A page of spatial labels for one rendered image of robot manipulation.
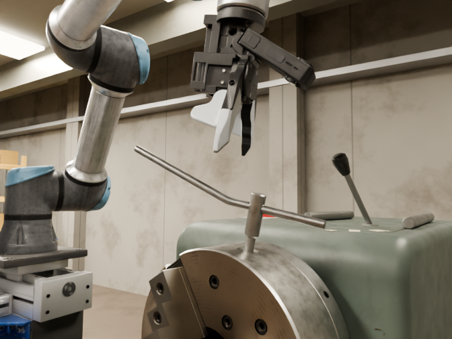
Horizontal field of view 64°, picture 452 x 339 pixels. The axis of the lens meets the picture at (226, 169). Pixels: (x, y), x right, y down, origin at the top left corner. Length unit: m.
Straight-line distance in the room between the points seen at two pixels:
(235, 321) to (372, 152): 3.18
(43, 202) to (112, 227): 4.49
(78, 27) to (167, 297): 0.53
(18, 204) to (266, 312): 0.77
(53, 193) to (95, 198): 0.11
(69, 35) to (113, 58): 0.13
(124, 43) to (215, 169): 3.47
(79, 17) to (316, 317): 0.64
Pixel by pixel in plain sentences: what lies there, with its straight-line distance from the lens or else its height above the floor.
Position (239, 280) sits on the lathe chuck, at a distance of 0.50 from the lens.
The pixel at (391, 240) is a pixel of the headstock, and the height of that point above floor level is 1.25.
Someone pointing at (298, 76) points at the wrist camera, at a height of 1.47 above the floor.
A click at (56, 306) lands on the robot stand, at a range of 0.98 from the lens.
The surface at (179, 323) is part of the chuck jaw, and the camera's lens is 0.54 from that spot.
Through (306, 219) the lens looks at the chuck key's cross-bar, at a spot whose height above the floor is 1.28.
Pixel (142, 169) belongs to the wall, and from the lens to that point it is 5.12.
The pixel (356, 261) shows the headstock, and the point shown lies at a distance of 0.59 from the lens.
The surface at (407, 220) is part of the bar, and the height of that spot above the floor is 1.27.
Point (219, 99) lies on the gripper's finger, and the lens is 0.49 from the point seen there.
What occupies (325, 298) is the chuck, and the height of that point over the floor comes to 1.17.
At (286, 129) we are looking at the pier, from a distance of 3.68.
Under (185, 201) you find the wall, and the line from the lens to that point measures 4.57.
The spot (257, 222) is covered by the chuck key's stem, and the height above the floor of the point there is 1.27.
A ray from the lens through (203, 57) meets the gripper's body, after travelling 0.53.
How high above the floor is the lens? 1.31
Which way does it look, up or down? 4 degrees up
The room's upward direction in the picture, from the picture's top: straight up
